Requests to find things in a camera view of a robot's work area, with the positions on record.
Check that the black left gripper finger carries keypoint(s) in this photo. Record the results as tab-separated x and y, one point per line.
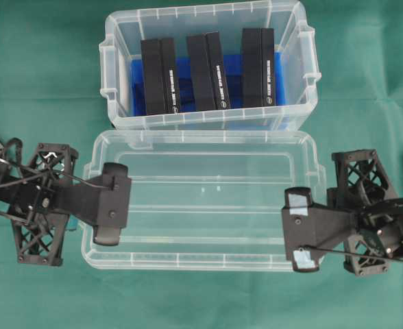
115	184
112	217

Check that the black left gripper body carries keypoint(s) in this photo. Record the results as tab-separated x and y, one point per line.
45	203

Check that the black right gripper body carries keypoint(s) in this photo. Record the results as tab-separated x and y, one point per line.
363	183

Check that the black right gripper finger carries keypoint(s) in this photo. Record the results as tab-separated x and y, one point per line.
302	244
302	214

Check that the clear plastic box lid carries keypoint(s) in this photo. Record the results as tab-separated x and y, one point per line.
204	200

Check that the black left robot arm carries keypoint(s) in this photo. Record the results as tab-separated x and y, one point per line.
9	179

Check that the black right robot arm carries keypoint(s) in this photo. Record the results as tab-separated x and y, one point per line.
390	237

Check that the clear plastic storage box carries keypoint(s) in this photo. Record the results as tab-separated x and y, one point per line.
294	38

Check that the green table cloth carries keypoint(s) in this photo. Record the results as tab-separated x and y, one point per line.
49	93

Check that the blue foam insert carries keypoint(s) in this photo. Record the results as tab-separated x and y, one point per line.
233	73

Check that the black camera box middle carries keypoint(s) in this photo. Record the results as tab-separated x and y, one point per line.
210	87

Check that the black camera box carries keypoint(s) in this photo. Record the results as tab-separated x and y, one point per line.
160	76
210	87
258	67

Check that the black camera box left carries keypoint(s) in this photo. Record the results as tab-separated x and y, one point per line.
160	76

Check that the black camera box right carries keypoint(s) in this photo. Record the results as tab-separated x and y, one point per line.
258	67

